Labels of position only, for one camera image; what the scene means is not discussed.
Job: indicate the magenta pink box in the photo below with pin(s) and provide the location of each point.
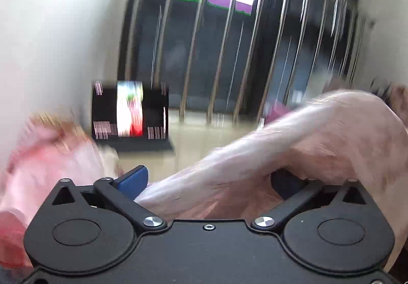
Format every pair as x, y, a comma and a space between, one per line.
275, 111

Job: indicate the pink white floral garment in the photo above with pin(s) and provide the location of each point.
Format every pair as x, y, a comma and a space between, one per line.
339, 135

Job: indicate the pile of pink clothes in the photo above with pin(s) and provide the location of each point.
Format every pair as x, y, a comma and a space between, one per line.
49, 150

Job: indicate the window metal railing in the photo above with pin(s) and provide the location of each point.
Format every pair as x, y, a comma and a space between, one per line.
240, 58

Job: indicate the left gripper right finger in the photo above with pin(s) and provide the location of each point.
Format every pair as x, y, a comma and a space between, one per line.
297, 195

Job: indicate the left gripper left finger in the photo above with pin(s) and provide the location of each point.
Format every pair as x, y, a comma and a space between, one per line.
120, 194

